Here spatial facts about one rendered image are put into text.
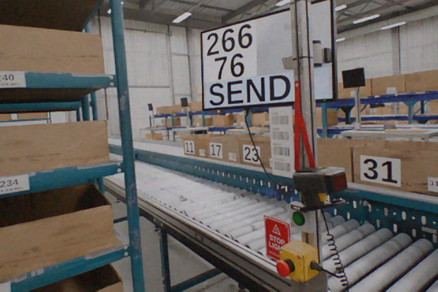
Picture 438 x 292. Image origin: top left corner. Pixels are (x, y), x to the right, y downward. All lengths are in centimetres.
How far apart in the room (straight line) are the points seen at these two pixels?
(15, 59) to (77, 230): 38
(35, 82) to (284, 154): 62
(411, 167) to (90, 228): 112
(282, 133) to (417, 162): 63
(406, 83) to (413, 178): 491
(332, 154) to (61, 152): 115
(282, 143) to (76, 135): 53
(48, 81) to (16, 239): 33
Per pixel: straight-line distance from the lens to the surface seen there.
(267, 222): 94
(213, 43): 111
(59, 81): 69
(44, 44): 74
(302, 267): 82
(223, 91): 105
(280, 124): 84
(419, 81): 612
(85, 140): 73
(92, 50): 75
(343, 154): 145
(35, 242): 75
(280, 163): 85
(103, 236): 77
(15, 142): 72
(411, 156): 132
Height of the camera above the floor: 124
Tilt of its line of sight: 3 degrees down
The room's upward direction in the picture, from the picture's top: 4 degrees counter-clockwise
